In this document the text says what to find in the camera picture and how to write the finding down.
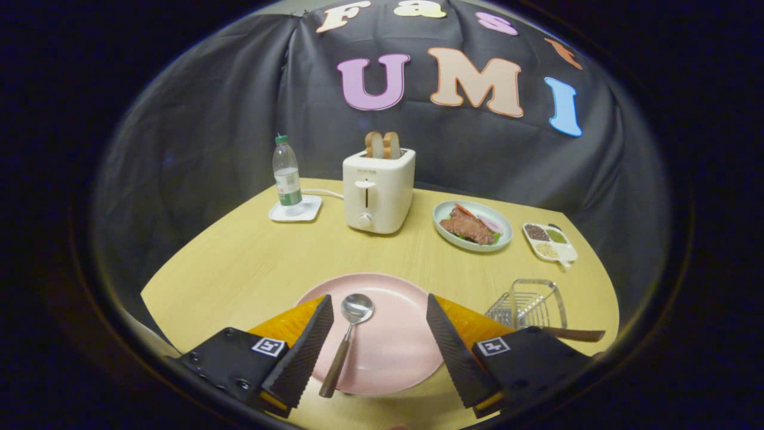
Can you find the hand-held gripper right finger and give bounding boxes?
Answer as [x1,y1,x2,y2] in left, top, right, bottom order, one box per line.
[426,293,597,419]

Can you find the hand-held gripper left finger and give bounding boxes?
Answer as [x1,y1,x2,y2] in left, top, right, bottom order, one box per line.
[169,294,335,419]

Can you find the wooden handled metal spoon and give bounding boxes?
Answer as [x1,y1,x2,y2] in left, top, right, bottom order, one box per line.
[319,293,375,399]

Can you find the wooden handled metal fork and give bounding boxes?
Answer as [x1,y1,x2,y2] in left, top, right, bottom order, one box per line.
[525,322,606,343]

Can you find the large pink round plate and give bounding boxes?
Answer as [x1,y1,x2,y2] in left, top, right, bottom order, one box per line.
[295,273,445,396]

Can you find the brown meat steak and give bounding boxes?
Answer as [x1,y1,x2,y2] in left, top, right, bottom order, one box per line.
[440,209,496,245]

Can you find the white divided seasoning dish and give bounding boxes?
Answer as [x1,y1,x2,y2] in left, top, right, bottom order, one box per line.
[523,223,578,268]

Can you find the white square coaster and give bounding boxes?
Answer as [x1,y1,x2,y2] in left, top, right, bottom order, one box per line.
[269,195,323,223]

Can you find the pale green oval plate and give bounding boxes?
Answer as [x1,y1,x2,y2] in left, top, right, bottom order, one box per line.
[433,200,514,253]

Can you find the cream white toaster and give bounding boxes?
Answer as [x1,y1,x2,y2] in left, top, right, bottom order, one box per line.
[343,148,417,235]

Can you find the clear plastic water bottle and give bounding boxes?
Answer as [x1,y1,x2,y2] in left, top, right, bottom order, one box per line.
[272,135,303,207]

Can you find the metal wire cutlery basket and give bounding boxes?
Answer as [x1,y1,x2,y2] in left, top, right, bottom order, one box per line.
[485,279,568,332]

